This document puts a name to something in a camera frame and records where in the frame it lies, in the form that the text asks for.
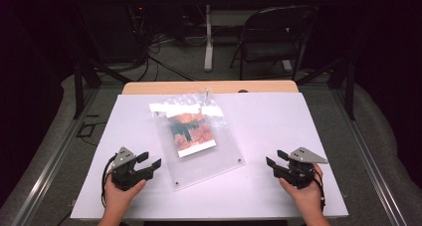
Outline beige desk with white legs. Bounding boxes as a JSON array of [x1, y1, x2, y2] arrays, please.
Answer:
[[184, 0, 327, 74]]

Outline person's right hand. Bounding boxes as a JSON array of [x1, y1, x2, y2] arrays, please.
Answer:
[[278, 162, 324, 220]]

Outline aluminium floor rail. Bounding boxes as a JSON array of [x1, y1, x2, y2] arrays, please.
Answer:
[[10, 86, 101, 226], [331, 86, 408, 226]]

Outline black floor cable bundle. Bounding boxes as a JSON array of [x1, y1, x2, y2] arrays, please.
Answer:
[[131, 33, 199, 83]]

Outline clear acrylic frame plate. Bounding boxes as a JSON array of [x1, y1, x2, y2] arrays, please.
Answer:
[[149, 95, 247, 191]]

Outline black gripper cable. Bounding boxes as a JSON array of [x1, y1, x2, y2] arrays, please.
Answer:
[[101, 155, 116, 208], [313, 167, 327, 214]]

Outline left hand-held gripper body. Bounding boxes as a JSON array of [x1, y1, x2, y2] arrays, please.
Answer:
[[109, 146, 155, 192]]

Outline person's left hand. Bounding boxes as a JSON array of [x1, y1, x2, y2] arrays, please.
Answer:
[[104, 178, 148, 221]]

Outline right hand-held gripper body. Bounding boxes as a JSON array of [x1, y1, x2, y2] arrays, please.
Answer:
[[273, 146, 329, 190]]

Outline black metal stand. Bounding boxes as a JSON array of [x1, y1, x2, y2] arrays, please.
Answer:
[[73, 51, 133, 120], [295, 51, 356, 121]]

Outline black computer tower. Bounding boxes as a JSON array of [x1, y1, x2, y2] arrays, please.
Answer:
[[79, 0, 147, 64]]

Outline clear plastic bag white labels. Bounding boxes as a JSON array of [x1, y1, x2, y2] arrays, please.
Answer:
[[148, 92, 231, 134]]

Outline orange and teal picture card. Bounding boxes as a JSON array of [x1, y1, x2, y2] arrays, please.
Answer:
[[166, 112, 218, 159]]

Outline black folding chair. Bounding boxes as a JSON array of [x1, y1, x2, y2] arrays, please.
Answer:
[[229, 5, 318, 82]]

